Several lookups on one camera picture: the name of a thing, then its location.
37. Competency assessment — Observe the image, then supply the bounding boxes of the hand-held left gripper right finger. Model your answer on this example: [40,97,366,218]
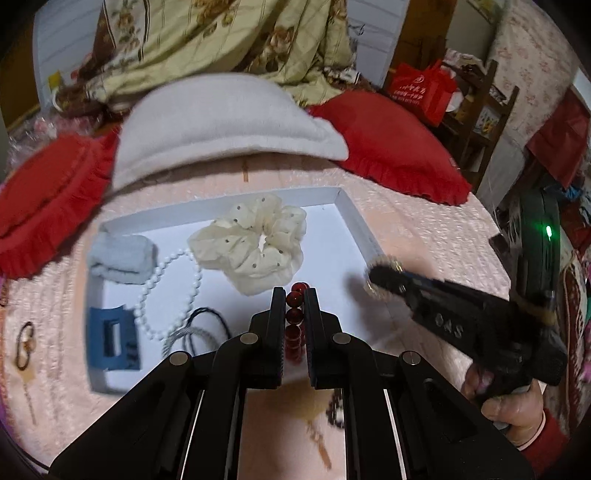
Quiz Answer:
[305,287,536,480]

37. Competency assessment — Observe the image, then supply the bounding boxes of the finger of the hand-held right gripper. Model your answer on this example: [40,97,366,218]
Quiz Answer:
[369,268,444,319]

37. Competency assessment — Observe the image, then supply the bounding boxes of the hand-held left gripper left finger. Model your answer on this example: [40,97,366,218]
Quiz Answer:
[48,287,284,480]

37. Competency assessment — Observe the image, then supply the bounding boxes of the red bead bracelet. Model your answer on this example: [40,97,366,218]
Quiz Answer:
[284,282,308,366]

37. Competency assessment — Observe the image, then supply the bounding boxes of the black and gold hair tie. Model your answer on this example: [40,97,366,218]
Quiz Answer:
[366,255,404,303]

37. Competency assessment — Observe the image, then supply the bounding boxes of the black cord hair tie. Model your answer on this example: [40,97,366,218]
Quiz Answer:
[188,308,232,344]

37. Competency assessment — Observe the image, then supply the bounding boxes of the white shallow cardboard box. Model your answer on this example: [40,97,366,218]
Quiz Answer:
[85,187,386,393]

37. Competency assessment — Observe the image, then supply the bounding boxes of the cream polka dot scrunchie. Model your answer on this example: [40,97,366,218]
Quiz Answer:
[187,194,308,296]

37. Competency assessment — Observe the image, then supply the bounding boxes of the grey hair tie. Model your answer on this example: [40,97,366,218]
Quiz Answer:
[164,327,208,358]

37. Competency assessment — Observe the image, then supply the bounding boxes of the white pearl necklace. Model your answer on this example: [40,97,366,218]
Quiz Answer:
[135,249,204,342]

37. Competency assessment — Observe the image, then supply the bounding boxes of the blue hair claw clip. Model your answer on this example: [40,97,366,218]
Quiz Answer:
[88,305,141,372]

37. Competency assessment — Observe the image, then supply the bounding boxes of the light blue fluffy scrunchie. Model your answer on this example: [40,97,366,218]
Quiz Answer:
[88,233,158,284]

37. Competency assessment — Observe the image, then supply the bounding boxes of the person's right forearm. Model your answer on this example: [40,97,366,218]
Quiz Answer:
[508,408,573,468]

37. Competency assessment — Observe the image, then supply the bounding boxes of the person's right hand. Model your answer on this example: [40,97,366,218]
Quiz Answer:
[462,364,546,445]

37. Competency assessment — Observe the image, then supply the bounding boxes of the pink quilted bedspread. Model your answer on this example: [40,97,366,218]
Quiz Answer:
[0,157,546,480]

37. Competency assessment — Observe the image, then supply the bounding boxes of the floral cushion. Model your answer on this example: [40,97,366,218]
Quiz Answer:
[558,256,591,421]

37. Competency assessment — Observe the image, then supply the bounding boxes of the red ruffled pillow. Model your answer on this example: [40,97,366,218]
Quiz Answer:
[307,90,472,206]
[0,134,122,278]

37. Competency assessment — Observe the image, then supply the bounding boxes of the wooden shelf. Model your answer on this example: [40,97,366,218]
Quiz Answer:
[443,60,520,185]

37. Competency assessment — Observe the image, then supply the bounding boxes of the red shopping bag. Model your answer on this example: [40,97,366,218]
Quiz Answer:
[387,62,455,127]

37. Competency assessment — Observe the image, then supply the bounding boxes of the red cloth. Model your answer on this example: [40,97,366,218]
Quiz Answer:
[526,88,591,185]

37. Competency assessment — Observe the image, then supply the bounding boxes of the white pillow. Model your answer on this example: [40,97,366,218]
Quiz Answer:
[113,74,349,190]

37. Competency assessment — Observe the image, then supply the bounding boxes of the wooden door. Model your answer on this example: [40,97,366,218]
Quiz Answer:
[392,0,451,88]

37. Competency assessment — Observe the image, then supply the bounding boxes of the pink floral quilt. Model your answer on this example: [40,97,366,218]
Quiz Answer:
[489,0,583,153]

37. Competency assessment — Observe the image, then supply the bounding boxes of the small gold pin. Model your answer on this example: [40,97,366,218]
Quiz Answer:
[24,382,38,426]

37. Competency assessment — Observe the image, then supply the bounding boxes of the floral checked blanket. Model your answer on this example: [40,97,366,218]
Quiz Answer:
[60,0,365,112]

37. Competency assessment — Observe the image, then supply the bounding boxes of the clear plastic bags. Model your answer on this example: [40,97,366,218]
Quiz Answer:
[9,113,63,146]

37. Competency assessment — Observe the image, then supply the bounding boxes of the dark bead bracelet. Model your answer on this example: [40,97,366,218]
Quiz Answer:
[327,390,346,428]

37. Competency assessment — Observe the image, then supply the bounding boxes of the gold chain earring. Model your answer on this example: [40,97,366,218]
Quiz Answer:
[302,410,334,470]

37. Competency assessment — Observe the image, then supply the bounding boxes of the brown hair tie with ornament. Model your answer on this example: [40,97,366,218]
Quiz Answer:
[15,322,38,371]

